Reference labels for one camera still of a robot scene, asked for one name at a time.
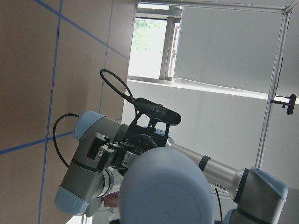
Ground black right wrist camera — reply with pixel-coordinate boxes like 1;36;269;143
134;98;181;126

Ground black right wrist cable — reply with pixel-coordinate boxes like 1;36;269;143
52;69;138;168

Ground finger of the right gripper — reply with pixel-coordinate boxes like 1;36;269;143
87;133;124;172

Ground light blue plastic cup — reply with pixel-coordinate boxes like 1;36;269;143
118;147;214;224

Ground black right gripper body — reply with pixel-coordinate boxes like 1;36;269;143
118;125;169;175

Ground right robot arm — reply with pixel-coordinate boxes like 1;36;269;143
55;111;288;224

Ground black frame mounted camera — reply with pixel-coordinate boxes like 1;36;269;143
271;94;297;115

